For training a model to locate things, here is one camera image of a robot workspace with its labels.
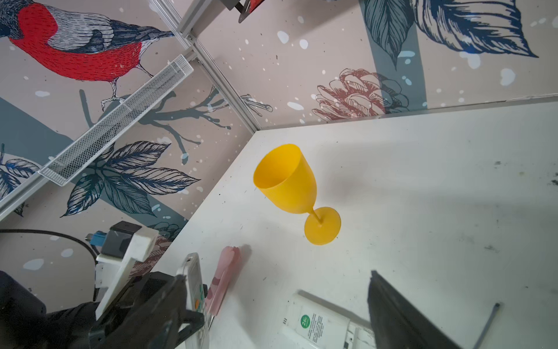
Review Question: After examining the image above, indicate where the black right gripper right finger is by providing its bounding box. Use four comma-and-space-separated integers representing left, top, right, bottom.
368, 270, 459, 348

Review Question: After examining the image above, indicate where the red cassava chips bag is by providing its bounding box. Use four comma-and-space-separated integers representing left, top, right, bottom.
248, 0, 264, 13

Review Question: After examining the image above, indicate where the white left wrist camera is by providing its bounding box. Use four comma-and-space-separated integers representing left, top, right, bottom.
94, 221, 159, 319

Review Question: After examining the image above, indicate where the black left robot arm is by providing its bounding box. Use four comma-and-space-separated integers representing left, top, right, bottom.
1, 271, 98, 348

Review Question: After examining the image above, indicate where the black wall basket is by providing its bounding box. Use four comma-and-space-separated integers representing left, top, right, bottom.
220, 0, 251, 23

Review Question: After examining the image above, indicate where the white air conditioner remote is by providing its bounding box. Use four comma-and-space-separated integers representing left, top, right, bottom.
281, 294, 376, 349

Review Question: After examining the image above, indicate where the pink handled knife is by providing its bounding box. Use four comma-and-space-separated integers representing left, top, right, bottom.
205, 246, 241, 329

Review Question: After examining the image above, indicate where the yellow plastic goblet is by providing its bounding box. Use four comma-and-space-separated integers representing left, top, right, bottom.
253, 144, 341, 246

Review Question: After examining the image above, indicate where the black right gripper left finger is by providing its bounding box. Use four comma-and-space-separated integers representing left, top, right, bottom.
93, 274, 187, 348

